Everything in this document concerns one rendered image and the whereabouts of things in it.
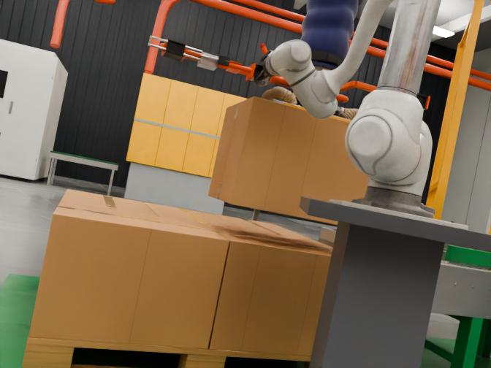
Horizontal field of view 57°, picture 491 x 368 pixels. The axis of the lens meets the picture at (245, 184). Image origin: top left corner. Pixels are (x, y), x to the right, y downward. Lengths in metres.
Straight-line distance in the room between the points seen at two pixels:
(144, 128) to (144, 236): 7.62
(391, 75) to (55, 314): 1.24
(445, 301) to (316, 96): 0.97
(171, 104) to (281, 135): 7.60
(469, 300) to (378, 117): 1.14
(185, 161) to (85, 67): 4.54
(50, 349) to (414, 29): 1.42
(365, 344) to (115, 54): 11.77
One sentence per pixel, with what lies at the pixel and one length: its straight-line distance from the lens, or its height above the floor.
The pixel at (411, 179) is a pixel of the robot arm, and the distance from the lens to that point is 1.31.
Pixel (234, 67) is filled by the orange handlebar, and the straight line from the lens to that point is 1.83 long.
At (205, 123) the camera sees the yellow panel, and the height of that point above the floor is 1.77.
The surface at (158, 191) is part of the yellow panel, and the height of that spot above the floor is 0.25.
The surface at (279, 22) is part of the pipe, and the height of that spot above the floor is 4.28.
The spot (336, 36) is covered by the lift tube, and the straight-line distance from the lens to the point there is 1.94.
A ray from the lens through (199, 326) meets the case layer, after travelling 1.70.
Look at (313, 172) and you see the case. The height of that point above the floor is 0.85.
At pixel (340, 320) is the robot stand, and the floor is 0.45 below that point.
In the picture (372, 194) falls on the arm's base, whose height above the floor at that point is 0.80.
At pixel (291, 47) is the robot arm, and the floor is 1.21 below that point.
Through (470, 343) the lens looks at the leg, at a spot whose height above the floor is 0.30.
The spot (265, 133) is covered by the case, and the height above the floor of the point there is 0.95.
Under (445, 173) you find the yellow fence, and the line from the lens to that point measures 2.92.
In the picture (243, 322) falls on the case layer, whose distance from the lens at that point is 1.74.
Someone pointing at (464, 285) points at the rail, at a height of 0.53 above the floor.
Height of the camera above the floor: 0.76
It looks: level
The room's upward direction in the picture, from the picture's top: 11 degrees clockwise
